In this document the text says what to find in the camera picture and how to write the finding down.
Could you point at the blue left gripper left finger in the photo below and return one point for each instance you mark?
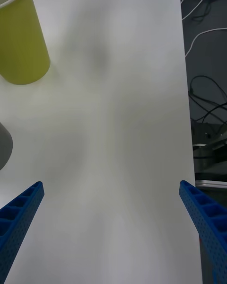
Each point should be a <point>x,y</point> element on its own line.
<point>21,217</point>

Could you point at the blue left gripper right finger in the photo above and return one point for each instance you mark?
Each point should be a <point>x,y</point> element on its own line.
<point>208,229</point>

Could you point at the grey plastic bin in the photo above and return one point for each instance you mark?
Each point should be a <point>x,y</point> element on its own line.
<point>4,146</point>

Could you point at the grey metal machine base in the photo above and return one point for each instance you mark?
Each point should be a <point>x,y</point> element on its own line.
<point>208,151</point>

